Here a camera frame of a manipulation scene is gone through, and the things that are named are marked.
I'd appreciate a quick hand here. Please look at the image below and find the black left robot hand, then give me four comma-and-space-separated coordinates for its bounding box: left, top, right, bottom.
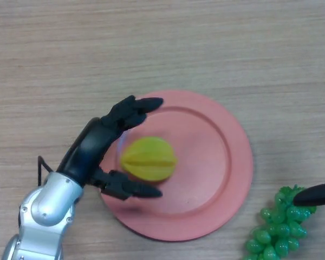
55, 95, 164, 201

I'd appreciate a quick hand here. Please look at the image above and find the green grape bunch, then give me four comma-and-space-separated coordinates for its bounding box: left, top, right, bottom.
244, 184, 317, 260

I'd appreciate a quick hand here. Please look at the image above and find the pink round plate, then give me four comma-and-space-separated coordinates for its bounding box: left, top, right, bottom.
99, 90, 254, 242

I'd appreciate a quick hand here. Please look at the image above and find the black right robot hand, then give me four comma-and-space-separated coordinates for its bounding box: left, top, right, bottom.
292, 181, 325, 207

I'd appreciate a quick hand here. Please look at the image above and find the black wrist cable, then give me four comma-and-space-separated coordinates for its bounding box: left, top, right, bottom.
37, 155, 56, 187

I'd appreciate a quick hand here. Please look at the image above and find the yellow starfruit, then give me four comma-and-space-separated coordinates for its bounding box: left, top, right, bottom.
120, 136, 178, 183

